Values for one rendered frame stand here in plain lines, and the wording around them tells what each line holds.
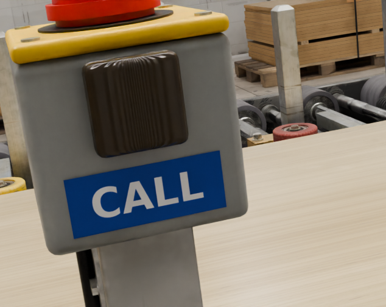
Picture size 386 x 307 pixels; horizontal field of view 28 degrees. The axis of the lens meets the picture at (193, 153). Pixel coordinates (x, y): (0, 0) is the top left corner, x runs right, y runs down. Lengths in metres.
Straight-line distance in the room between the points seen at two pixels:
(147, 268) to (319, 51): 6.46
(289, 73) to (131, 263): 1.20
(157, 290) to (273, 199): 0.76
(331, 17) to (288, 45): 5.30
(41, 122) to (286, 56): 1.23
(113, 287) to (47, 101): 0.08
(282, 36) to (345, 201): 0.52
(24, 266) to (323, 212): 0.37
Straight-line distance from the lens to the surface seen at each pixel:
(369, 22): 6.91
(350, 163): 1.17
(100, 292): 0.28
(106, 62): 0.23
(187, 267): 0.28
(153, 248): 0.28
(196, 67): 0.25
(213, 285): 0.81
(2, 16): 7.42
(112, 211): 0.25
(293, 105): 1.47
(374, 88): 2.01
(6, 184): 1.29
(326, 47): 6.74
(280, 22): 1.44
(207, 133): 0.25
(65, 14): 0.26
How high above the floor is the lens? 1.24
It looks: 15 degrees down
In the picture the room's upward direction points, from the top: 7 degrees counter-clockwise
